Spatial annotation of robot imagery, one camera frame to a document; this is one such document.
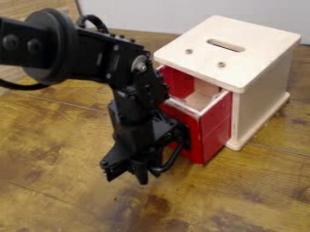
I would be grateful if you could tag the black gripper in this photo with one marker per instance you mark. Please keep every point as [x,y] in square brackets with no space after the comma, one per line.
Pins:
[136,152]

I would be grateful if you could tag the red drawer front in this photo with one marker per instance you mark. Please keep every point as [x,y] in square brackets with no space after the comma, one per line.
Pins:
[201,105]

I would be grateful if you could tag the white wooden box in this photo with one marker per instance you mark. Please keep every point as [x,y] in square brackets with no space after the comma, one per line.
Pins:
[245,58]

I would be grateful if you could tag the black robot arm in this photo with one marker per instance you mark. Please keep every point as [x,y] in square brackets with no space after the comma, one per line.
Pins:
[58,50]

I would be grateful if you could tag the black metal drawer handle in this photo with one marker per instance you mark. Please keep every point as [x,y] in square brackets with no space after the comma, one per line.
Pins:
[178,136]

